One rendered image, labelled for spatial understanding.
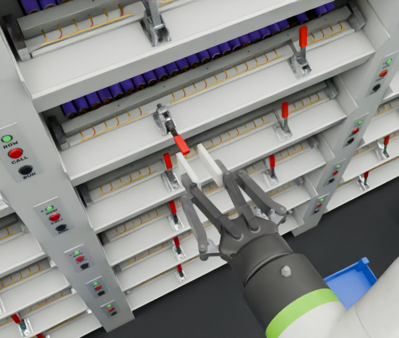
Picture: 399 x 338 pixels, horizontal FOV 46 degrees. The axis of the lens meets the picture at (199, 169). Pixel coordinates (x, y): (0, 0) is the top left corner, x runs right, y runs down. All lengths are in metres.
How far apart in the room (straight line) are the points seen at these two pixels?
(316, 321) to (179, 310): 1.09
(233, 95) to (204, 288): 0.90
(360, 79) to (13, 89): 0.69
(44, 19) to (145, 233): 0.64
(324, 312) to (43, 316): 0.93
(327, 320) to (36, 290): 0.76
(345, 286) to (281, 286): 1.14
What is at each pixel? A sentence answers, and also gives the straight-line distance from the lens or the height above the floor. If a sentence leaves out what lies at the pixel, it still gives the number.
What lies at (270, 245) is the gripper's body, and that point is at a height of 1.01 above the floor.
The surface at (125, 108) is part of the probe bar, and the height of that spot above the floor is 0.93.
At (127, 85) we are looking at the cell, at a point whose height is 0.94.
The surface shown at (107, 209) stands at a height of 0.70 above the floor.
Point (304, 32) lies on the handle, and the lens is 0.84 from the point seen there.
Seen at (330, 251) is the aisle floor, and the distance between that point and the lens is 1.71.
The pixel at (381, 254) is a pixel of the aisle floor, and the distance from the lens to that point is 1.76.
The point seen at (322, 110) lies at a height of 0.70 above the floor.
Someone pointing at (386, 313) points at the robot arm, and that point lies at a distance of 0.48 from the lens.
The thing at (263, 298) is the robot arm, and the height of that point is 1.01.
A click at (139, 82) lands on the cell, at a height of 0.94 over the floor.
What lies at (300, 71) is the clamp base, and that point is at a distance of 0.87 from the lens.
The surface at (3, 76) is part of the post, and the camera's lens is 0.58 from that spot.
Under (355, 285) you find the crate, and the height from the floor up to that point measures 0.00.
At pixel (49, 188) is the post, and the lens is 0.77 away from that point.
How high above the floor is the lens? 1.54
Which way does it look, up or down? 59 degrees down
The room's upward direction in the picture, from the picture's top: straight up
